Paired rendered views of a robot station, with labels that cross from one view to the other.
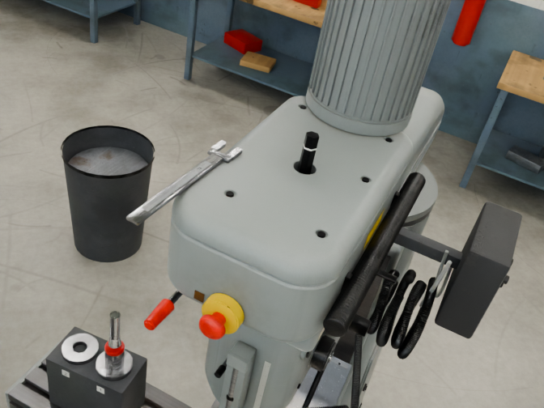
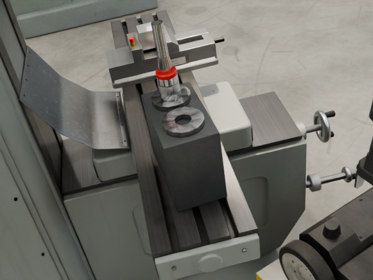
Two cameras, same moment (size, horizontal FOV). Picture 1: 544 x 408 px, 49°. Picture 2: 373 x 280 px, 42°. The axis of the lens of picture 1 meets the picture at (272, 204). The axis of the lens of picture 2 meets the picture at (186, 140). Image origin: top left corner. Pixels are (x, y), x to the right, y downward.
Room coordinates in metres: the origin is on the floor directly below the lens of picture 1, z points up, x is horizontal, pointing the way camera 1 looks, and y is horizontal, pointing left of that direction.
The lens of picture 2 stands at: (1.27, 1.15, 1.73)
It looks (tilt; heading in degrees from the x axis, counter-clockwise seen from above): 38 degrees down; 246
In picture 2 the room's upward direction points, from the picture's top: 10 degrees counter-clockwise
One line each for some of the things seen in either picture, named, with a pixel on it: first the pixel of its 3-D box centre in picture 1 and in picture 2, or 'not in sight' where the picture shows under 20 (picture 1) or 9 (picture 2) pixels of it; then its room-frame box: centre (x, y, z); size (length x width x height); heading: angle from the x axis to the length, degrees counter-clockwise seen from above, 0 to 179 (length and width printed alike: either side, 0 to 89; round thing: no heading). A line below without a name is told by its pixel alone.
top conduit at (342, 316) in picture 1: (380, 240); not in sight; (0.78, -0.19, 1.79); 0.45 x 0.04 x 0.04; 161
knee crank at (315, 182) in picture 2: not in sight; (335, 177); (0.34, 0.27, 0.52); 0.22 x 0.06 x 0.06; 161
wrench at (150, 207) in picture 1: (187, 180); not in sight; (0.69, 0.13, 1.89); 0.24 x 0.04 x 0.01; 158
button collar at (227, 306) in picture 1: (223, 313); not in sight; (0.58, 0.04, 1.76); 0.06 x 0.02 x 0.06; 71
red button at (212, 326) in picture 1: (214, 324); not in sight; (0.56, 0.04, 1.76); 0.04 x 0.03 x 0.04; 71
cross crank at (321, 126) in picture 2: not in sight; (312, 128); (0.32, 0.12, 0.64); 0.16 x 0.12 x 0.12; 161
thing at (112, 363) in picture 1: (114, 355); (168, 84); (0.91, 0.30, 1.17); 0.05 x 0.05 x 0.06
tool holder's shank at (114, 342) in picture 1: (114, 330); (161, 47); (0.91, 0.30, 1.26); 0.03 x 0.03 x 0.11
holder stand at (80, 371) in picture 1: (97, 379); (183, 142); (0.92, 0.35, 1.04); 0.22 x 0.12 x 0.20; 76
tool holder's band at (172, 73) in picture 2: (114, 346); (166, 72); (0.91, 0.30, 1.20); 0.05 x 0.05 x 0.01
